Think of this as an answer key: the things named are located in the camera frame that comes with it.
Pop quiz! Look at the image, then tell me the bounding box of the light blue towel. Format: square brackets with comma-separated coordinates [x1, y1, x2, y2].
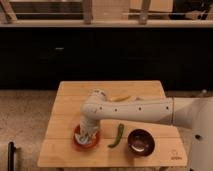
[75, 133, 95, 145]

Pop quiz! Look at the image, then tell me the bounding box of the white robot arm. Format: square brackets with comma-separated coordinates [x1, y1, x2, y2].
[77, 89, 213, 171]

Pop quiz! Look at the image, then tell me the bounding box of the red orange bowl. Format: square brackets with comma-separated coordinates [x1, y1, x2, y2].
[72, 125, 100, 150]

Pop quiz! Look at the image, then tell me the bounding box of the dark brown bowl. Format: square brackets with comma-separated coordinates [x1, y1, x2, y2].
[127, 129, 155, 157]

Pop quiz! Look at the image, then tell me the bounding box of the green chili pepper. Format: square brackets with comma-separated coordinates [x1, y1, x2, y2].
[108, 123, 125, 148]

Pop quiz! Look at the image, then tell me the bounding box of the light wooden table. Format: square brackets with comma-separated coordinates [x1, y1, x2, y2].
[38, 81, 187, 169]

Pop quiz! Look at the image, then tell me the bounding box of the black post at floor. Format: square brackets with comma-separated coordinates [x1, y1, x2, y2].
[7, 142, 16, 171]

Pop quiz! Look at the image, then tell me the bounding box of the wooden shelf rail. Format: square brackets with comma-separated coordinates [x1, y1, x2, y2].
[0, 0, 213, 28]

